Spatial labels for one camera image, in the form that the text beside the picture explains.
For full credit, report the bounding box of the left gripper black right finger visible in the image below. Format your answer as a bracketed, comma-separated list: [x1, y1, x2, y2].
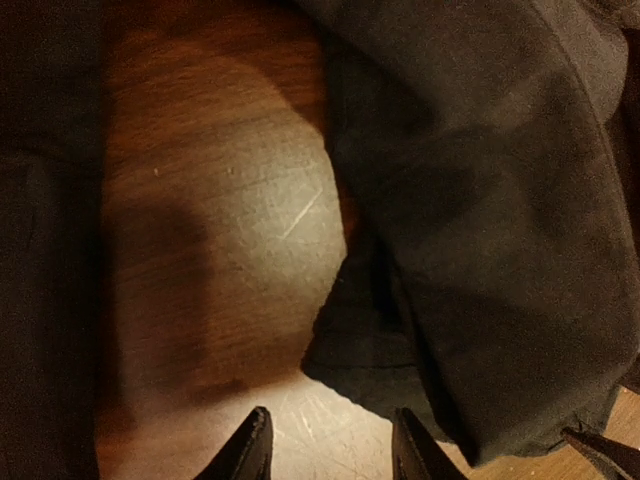
[392, 408, 467, 480]

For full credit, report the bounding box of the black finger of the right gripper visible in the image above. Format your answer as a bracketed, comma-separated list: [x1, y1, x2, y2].
[562, 428, 640, 480]

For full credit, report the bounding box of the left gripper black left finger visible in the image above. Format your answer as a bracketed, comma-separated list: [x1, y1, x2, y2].
[194, 406, 273, 480]

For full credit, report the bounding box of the black long sleeve shirt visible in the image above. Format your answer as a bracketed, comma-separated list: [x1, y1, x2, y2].
[1, 1, 639, 479]

